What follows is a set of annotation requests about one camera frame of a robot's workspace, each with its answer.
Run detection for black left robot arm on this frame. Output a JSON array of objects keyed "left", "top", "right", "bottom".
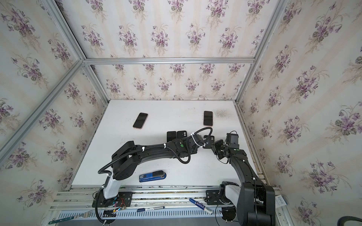
[{"left": 98, "top": 134, "right": 206, "bottom": 199}]

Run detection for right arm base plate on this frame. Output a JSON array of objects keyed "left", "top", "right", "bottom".
[{"left": 204, "top": 190, "right": 233, "bottom": 205}]

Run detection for aluminium rail base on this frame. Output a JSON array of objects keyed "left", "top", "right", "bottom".
[{"left": 50, "top": 185, "right": 283, "bottom": 211}]

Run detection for black phone case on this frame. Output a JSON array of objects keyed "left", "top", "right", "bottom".
[
  {"left": 176, "top": 131, "right": 188, "bottom": 139},
  {"left": 203, "top": 135, "right": 215, "bottom": 149}
]

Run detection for black thin pen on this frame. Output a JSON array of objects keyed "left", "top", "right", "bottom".
[{"left": 137, "top": 206, "right": 165, "bottom": 212}]

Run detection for black round connector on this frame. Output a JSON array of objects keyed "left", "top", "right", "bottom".
[{"left": 221, "top": 207, "right": 236, "bottom": 222}]

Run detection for green metal ruler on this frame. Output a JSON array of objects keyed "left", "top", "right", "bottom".
[{"left": 48, "top": 216, "right": 74, "bottom": 225}]

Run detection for blue white cardboard box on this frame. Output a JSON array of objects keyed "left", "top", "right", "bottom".
[{"left": 275, "top": 195, "right": 287, "bottom": 209}]

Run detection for black phone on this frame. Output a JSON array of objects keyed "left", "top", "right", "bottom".
[{"left": 166, "top": 131, "right": 177, "bottom": 142}]

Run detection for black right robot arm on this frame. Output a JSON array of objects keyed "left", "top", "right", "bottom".
[{"left": 212, "top": 132, "right": 276, "bottom": 226}]

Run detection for pink-edged phone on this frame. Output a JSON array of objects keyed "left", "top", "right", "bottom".
[{"left": 133, "top": 113, "right": 148, "bottom": 129}]

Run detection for blue marker pen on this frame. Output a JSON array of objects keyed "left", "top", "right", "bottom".
[{"left": 189, "top": 198, "right": 213, "bottom": 214}]

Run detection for dark phone at right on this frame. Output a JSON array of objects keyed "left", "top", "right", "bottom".
[{"left": 203, "top": 111, "right": 213, "bottom": 127}]

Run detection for blue black stapler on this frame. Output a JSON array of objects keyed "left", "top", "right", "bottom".
[{"left": 139, "top": 170, "right": 167, "bottom": 183}]

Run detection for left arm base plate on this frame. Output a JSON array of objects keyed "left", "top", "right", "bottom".
[{"left": 92, "top": 191, "right": 133, "bottom": 208}]

